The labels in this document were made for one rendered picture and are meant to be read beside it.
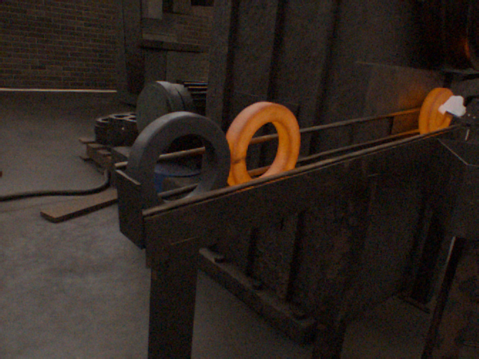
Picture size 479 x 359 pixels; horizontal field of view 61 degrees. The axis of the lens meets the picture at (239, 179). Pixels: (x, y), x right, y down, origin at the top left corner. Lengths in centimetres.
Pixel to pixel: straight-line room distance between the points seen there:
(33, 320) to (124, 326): 28
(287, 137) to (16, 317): 106
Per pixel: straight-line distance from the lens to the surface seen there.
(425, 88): 143
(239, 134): 72
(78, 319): 147
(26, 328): 147
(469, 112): 134
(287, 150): 83
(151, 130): 62
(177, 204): 65
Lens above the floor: 87
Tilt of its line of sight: 18 degrees down
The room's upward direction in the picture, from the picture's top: 6 degrees clockwise
